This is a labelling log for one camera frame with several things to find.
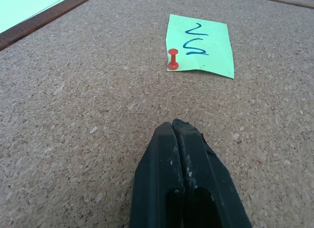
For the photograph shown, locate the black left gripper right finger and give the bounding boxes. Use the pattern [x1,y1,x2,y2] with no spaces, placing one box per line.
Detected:
[171,118,253,228]

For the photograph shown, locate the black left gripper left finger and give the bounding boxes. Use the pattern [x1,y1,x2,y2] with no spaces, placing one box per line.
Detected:
[129,122,185,228]

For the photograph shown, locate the green sticky note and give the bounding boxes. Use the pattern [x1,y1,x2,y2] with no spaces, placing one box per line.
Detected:
[165,13,235,79]

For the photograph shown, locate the wood-framed cork board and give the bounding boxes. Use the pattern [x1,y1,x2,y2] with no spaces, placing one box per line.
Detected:
[0,0,314,228]

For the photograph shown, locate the red pushpin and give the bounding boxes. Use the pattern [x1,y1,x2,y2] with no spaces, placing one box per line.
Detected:
[167,48,179,71]

